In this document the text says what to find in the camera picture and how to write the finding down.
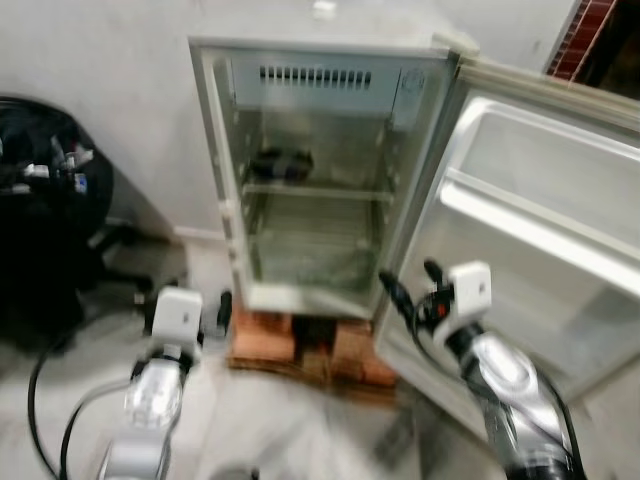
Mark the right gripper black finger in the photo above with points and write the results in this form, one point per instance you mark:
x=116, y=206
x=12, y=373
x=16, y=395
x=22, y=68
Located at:
x=434, y=272
x=394, y=290

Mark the dark item inside fridge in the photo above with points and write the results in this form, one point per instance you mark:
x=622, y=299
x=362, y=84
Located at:
x=280, y=165

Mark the silver fridge door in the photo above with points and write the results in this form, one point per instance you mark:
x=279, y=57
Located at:
x=540, y=300

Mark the black office chair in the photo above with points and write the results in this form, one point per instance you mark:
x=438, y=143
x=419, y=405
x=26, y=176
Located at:
x=45, y=260

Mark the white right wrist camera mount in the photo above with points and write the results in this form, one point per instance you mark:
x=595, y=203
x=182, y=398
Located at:
x=470, y=290

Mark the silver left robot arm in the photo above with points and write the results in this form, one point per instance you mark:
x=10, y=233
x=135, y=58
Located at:
x=150, y=410

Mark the small clutter on office chair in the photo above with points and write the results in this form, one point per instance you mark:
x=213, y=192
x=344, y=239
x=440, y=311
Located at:
x=50, y=165

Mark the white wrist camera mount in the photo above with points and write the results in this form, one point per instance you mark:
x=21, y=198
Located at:
x=470, y=290
x=177, y=312

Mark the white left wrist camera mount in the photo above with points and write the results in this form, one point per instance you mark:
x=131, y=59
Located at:
x=177, y=312

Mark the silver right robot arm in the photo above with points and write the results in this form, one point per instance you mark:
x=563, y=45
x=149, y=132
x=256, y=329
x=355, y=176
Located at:
x=510, y=390

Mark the white door shelf rail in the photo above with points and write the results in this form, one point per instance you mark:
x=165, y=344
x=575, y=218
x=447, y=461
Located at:
x=540, y=235

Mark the silver mini fridge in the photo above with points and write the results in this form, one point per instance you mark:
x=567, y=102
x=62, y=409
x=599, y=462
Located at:
x=320, y=250

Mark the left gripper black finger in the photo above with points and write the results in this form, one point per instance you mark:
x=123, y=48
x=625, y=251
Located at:
x=225, y=310

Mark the clear fridge shelf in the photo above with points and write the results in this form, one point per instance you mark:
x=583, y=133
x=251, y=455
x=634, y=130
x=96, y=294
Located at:
x=320, y=192

